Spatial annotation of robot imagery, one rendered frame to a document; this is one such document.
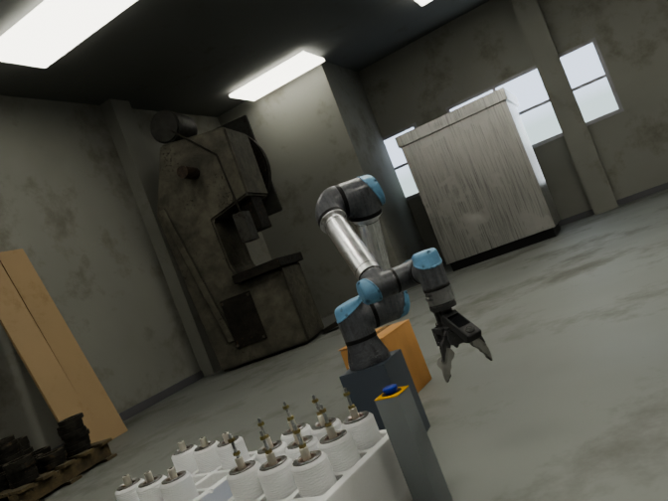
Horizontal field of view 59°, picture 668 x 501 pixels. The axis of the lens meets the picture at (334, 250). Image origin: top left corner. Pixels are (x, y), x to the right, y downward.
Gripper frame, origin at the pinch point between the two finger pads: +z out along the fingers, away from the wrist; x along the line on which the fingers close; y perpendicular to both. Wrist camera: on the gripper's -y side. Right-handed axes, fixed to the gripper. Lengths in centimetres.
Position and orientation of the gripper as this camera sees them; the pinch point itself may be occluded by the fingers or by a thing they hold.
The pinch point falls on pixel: (471, 372)
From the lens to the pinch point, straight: 169.9
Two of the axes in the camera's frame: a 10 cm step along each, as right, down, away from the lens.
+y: -3.1, 0.9, 9.5
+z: 3.5, 9.4, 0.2
